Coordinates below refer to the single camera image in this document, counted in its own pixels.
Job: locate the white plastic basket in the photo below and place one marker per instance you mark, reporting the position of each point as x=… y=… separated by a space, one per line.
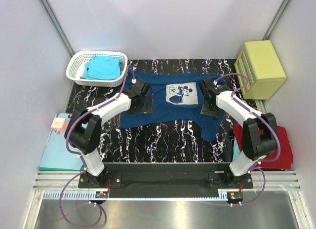
x=75 y=68

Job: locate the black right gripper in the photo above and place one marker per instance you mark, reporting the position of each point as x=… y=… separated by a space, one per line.
x=205 y=111

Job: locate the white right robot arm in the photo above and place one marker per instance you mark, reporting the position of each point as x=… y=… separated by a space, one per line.
x=260 y=139

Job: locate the red folded t-shirt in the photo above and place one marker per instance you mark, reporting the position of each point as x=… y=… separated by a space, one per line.
x=285 y=159

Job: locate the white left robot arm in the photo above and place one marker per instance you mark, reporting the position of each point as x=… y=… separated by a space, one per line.
x=84 y=129

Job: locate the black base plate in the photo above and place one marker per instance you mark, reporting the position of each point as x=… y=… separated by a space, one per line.
x=165 y=180

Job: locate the dark blue t-shirt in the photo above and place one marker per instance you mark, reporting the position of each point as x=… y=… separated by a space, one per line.
x=176 y=97

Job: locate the pink small box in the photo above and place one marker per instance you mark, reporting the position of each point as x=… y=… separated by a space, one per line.
x=59 y=125

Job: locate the light blue t-shirt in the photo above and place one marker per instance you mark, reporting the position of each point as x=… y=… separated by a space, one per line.
x=102 y=68

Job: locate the light blue clipboard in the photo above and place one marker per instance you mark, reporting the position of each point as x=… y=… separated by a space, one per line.
x=55 y=152

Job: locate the teal folded cloth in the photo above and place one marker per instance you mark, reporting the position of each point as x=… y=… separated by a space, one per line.
x=236 y=150

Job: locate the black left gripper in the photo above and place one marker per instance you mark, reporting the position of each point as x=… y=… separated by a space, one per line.
x=141 y=109

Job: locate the yellow-green drawer box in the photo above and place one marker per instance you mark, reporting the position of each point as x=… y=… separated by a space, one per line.
x=258 y=61

